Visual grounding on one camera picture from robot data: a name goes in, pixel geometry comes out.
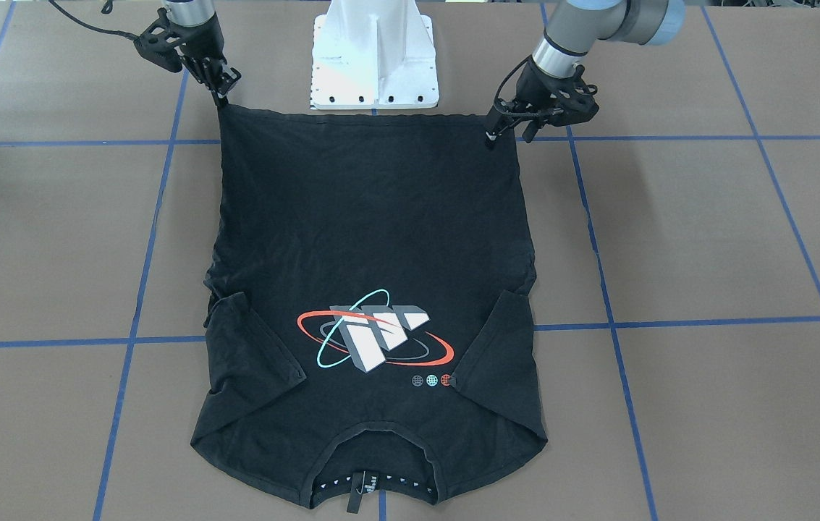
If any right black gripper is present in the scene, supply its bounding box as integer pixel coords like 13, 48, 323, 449
135, 9, 242, 109

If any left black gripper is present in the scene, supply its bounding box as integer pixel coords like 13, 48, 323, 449
483, 57, 599, 151

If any black graphic t-shirt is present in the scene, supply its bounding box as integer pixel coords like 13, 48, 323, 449
189, 103, 546, 509

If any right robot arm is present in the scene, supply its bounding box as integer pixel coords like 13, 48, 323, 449
134, 1, 241, 109

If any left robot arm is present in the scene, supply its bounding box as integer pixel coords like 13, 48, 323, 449
485, 1, 685, 149

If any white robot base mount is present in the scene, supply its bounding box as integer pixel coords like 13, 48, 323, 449
310, 1, 440, 110

